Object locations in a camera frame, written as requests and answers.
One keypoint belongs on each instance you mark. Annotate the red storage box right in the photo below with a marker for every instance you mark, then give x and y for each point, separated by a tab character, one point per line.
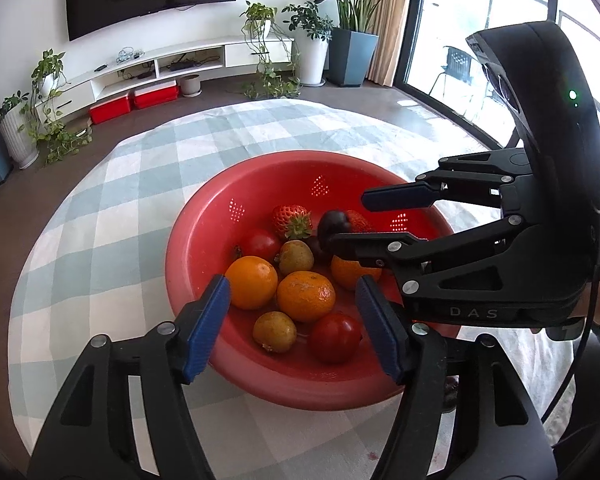
156	94

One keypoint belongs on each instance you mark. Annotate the brown kiwi fruit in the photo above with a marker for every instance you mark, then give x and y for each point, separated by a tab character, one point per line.
294	256
274	332

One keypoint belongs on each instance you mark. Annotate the brown kiwi fruit back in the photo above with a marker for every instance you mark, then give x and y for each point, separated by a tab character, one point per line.
274	332

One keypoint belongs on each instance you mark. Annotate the brown kiwi fruit front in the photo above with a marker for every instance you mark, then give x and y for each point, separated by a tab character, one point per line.
294	256

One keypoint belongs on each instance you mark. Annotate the red storage box left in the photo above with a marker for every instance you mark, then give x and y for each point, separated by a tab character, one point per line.
110	109

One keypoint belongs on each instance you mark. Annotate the checkered green white tablecloth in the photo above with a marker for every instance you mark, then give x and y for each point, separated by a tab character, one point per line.
144	233

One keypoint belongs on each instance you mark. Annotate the trailing plant on console left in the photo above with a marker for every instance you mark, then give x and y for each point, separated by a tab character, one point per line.
43	115

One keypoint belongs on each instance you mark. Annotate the dark plum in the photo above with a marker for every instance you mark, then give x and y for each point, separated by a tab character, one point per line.
332	222
450	393

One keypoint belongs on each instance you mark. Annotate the tall plant blue pot right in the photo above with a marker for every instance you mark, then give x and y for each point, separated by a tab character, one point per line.
353	44

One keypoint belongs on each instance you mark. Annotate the large orange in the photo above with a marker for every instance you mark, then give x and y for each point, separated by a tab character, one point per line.
253	282

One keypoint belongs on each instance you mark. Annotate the trailing plant on console right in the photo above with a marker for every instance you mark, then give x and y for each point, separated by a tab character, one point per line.
261	33

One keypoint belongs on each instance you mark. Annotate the plant white ribbed pot left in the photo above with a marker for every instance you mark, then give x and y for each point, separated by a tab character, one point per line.
14	129

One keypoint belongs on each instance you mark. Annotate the plant in white pot right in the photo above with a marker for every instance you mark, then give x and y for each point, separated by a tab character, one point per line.
312	35

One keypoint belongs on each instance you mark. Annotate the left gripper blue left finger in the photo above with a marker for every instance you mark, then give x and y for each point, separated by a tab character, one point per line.
202	322

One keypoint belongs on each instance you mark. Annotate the black balcony chair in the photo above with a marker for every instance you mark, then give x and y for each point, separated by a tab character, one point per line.
457	66

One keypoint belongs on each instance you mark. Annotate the red tomato with stem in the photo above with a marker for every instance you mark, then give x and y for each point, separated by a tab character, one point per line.
259	243

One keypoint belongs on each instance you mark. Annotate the white tv console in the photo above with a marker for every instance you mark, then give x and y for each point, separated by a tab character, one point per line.
210	59

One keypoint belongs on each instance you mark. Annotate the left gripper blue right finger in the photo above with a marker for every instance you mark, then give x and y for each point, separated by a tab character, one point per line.
388	335

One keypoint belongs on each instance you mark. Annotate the small grey floor pot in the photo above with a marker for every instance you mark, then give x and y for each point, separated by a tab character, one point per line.
190	86

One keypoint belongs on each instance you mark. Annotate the red storage box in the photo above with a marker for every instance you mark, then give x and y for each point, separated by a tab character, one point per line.
156	94
110	109

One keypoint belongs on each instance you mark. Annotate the mandarin orange with stem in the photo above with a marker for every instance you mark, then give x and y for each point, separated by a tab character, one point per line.
346	273

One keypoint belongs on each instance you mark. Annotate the red grape tomato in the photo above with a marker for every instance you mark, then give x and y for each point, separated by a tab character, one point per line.
320	256

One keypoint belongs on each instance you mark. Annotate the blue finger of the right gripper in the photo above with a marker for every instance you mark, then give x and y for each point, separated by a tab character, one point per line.
390	250
403	196

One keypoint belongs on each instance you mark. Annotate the trailing plant on console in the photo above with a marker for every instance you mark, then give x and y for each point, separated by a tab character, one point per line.
43	115
261	33

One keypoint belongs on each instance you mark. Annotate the beige curtain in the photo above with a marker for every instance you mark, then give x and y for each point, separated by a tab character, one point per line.
388	25

